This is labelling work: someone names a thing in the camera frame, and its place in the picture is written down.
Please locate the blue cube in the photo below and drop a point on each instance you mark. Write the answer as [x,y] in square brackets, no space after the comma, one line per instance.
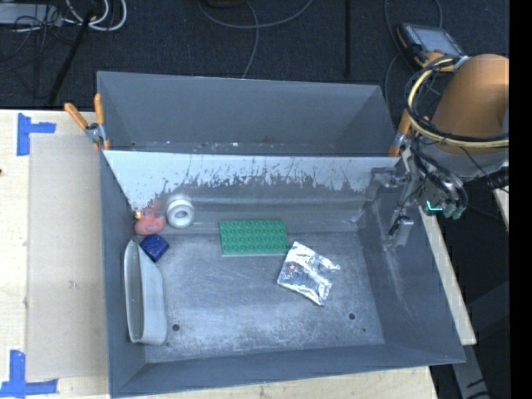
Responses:
[154,247]

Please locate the silver foil packet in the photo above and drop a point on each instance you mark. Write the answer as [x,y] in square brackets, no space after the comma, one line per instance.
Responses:
[305,274]

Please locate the black cylinder on white bracket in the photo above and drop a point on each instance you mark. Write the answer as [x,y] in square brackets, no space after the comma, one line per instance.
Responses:
[497,178]

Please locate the dark green flat block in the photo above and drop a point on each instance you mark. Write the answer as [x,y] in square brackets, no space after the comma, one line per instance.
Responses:
[253,237]

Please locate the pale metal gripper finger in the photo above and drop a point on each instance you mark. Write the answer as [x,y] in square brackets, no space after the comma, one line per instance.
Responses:
[380,179]
[401,228]

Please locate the pink toy duck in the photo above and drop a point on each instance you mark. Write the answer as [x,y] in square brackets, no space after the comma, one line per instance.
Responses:
[149,224]

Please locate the grey metal bin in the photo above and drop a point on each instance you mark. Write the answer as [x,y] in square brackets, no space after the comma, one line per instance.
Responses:
[266,297]

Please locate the brown cardboard board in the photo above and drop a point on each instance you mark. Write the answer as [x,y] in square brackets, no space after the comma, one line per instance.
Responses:
[62,264]

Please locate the grey oval dish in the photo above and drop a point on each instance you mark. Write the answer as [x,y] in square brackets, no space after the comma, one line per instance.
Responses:
[151,301]

